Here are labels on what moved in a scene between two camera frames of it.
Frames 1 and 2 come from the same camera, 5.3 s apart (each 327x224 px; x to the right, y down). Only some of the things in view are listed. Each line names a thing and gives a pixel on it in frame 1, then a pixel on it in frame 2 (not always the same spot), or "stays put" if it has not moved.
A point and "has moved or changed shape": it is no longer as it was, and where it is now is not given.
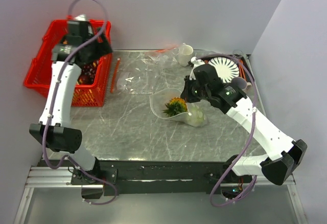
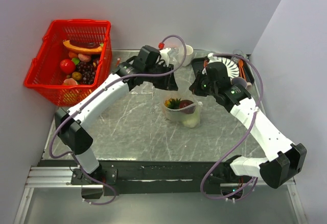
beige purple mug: [240, 83] stays put
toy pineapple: [175, 106] has moved or changed shape
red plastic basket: [38, 75] stays put
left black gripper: [102, 48] → [168, 83]
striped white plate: [227, 69] stays put
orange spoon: [241, 71] stays put
